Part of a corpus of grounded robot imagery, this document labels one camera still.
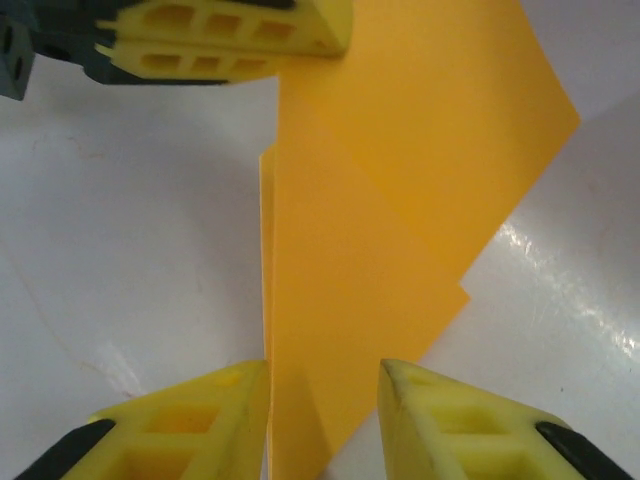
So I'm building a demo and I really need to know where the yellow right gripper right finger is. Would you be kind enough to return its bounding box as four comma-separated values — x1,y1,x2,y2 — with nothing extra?
378,358,634,480

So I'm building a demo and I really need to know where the orange paper sheet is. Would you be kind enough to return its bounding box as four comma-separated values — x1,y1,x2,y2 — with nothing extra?
258,0,583,480

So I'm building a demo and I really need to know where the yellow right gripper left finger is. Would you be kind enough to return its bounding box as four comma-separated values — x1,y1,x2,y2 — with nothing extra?
24,360,271,480

